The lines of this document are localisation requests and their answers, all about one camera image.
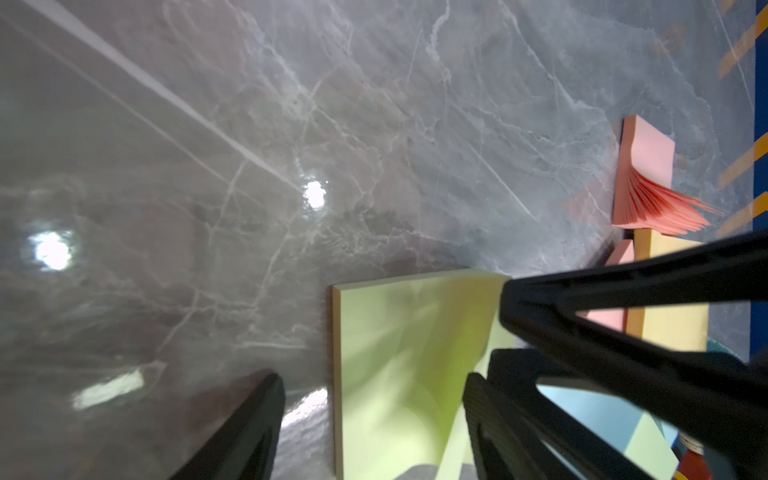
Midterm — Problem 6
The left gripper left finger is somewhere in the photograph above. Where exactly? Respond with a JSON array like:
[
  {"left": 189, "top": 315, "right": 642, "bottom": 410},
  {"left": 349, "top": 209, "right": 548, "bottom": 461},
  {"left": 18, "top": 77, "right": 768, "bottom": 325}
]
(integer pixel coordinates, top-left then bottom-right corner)
[{"left": 171, "top": 371, "right": 286, "bottom": 480}]

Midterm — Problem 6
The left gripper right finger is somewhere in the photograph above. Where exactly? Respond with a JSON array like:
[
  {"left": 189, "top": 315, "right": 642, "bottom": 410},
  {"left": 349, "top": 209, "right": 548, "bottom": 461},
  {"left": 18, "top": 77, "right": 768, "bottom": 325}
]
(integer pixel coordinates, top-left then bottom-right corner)
[{"left": 462, "top": 373, "right": 600, "bottom": 479}]

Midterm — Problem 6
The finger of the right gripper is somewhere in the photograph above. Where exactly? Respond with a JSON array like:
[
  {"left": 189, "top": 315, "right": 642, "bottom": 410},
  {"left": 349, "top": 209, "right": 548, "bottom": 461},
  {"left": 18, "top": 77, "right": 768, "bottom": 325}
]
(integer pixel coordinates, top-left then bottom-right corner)
[
  {"left": 500, "top": 231, "right": 767, "bottom": 479},
  {"left": 487, "top": 349, "right": 653, "bottom": 479}
]

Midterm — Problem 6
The green memo pad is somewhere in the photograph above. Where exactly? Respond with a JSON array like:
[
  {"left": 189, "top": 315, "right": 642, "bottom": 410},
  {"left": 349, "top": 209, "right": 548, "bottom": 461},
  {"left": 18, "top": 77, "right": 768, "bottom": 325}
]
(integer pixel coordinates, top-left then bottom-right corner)
[
  {"left": 330, "top": 269, "right": 516, "bottom": 479},
  {"left": 624, "top": 413, "right": 679, "bottom": 480}
]

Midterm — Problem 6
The pink fanned memo pad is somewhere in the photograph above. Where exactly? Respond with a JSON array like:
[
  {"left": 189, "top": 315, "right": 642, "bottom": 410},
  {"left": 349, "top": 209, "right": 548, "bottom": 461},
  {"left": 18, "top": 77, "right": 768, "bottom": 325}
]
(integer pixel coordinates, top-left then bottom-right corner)
[{"left": 612, "top": 115, "right": 716, "bottom": 236}]

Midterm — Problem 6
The yellow memo pad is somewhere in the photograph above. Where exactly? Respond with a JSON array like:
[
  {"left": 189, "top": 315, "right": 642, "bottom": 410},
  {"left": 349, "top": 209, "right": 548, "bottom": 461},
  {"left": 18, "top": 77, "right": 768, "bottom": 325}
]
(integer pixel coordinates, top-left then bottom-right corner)
[{"left": 625, "top": 229, "right": 709, "bottom": 352}]

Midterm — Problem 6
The blue memo pad upper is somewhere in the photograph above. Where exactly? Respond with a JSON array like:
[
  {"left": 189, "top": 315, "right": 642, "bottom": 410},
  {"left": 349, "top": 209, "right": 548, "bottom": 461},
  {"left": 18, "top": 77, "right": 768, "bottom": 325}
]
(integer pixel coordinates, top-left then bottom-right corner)
[{"left": 537, "top": 385, "right": 677, "bottom": 454}]

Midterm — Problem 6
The pink flat memo pad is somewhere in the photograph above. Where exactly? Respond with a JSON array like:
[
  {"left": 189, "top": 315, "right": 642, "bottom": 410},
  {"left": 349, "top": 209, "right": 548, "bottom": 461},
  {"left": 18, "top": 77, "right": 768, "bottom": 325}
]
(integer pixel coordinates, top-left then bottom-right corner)
[{"left": 584, "top": 238, "right": 636, "bottom": 333}]

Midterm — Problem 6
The red toy car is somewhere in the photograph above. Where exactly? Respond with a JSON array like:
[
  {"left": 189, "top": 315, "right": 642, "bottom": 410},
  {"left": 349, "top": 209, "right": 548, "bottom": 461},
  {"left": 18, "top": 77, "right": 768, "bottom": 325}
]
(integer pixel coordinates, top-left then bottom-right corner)
[{"left": 672, "top": 432, "right": 713, "bottom": 480}]

